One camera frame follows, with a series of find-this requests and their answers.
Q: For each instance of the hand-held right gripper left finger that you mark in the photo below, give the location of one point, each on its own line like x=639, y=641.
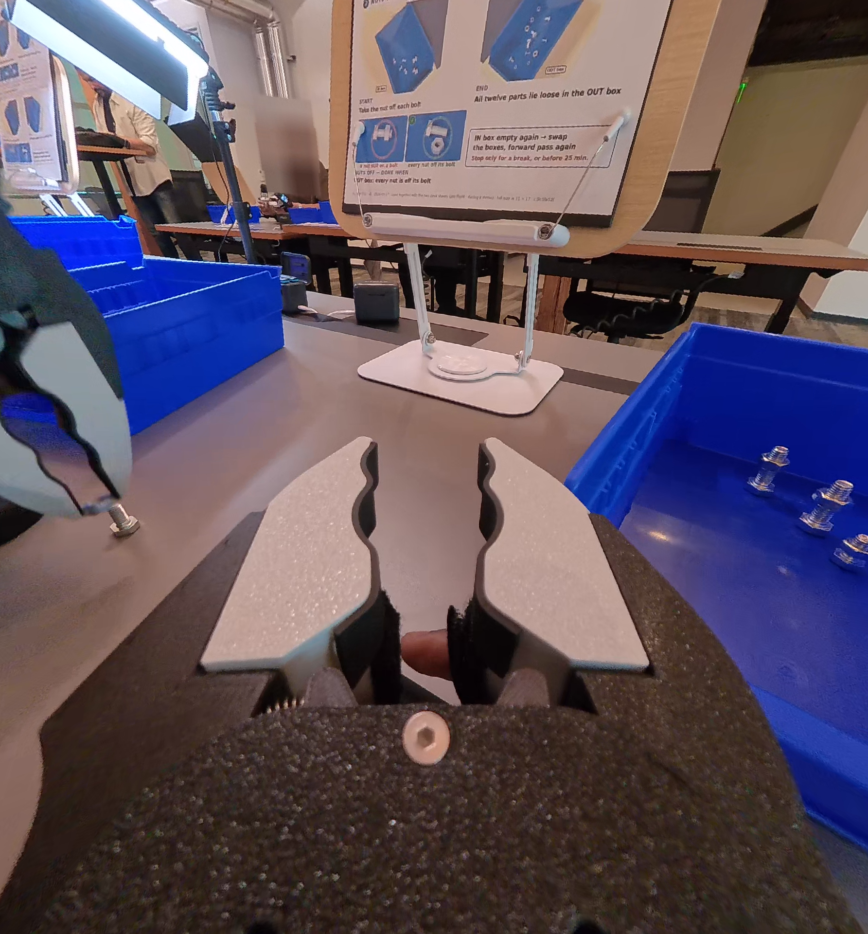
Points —
x=295, y=576

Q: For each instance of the black device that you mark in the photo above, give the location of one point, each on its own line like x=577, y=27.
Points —
x=295, y=281

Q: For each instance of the dark grey box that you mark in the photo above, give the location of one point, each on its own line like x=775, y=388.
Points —
x=377, y=305

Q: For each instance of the instruction sign board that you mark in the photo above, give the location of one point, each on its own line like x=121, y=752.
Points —
x=667, y=146

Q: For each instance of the black light stand pole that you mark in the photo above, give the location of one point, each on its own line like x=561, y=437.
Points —
x=229, y=168

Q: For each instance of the blue plastic bin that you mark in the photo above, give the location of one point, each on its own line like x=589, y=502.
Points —
x=233, y=214
x=313, y=213
x=733, y=620
x=186, y=343
x=69, y=237

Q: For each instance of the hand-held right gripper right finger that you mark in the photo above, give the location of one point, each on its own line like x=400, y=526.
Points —
x=558, y=584

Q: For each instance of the person's right hand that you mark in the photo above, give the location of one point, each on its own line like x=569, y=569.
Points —
x=425, y=651

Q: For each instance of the wooden office desk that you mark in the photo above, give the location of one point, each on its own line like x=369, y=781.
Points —
x=200, y=230
x=755, y=248

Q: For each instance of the studio light panel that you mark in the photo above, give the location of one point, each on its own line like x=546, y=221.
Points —
x=113, y=51

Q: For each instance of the black office chair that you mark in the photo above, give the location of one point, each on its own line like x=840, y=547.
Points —
x=623, y=314

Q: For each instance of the printed instruction sheet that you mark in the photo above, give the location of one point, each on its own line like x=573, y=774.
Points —
x=514, y=160
x=29, y=87

